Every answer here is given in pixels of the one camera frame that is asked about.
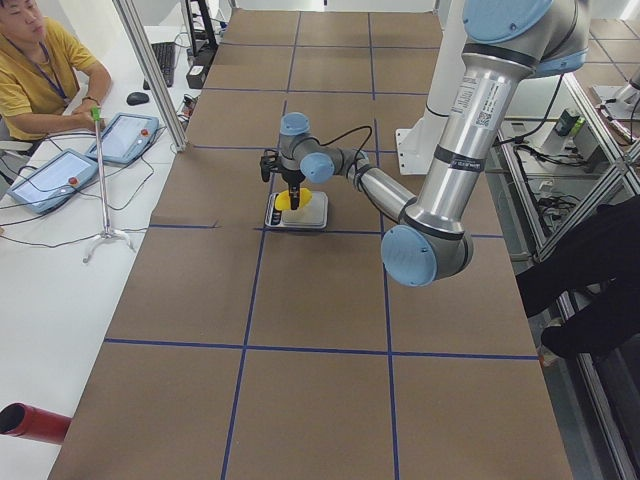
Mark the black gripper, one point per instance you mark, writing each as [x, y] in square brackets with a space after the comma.
[291, 178]

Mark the yellow mango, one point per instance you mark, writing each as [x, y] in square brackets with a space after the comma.
[282, 202]

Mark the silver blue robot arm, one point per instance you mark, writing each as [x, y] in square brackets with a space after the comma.
[507, 42]

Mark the silver digital kitchen scale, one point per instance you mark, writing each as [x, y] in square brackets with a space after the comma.
[312, 214]

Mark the black computer box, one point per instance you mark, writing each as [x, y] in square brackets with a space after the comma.
[196, 76]

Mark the far blue teach pendant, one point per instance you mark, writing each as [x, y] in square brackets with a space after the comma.
[126, 137]

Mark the blue teach pendant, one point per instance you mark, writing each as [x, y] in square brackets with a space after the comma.
[126, 137]
[52, 184]

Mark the black computer mouse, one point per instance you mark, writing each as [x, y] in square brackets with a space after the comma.
[137, 98]

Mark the black keyboard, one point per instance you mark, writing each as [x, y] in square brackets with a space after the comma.
[165, 53]

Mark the near blue teach pendant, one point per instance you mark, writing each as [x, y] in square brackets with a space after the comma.
[52, 184]

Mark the person in yellow shirt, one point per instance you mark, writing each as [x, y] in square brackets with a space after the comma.
[50, 82]

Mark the black cloth cover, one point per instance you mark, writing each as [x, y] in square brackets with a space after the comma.
[602, 249]

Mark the red cylinder tube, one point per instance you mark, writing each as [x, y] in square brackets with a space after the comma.
[33, 423]

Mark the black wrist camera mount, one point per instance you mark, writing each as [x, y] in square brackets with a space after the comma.
[270, 164]

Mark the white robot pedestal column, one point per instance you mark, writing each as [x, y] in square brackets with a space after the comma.
[416, 146]

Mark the aluminium frame post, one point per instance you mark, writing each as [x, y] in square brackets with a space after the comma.
[136, 33]

